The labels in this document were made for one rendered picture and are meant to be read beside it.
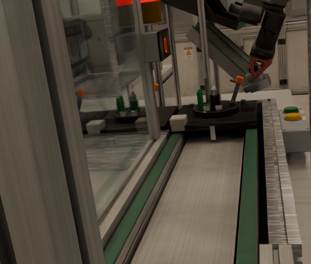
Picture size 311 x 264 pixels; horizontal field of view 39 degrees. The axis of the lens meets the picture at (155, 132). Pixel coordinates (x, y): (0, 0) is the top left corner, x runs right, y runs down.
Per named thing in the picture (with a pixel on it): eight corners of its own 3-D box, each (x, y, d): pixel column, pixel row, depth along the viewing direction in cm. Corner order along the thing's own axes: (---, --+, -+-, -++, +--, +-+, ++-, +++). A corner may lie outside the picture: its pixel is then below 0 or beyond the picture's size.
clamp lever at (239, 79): (236, 101, 132) (243, 77, 129) (235, 102, 130) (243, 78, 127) (224, 98, 132) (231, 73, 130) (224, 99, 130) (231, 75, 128)
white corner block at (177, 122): (188, 127, 128) (187, 113, 127) (186, 132, 124) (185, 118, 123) (173, 128, 130) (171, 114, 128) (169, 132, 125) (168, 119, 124)
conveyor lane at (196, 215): (258, 132, 145) (256, 103, 142) (260, 302, 66) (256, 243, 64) (173, 136, 151) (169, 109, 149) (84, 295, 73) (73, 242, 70)
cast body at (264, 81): (271, 80, 138) (263, 61, 136) (270, 86, 134) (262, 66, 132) (246, 90, 142) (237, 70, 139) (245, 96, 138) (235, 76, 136)
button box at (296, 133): (303, 128, 131) (302, 107, 129) (311, 152, 111) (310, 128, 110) (278, 129, 133) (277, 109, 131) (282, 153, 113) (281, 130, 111)
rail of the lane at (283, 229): (277, 127, 148) (275, 95, 145) (303, 304, 65) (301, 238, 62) (260, 128, 149) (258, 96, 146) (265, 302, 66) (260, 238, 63)
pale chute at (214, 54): (253, 81, 161) (262, 73, 159) (246, 90, 149) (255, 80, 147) (196, 31, 163) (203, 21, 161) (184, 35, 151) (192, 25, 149)
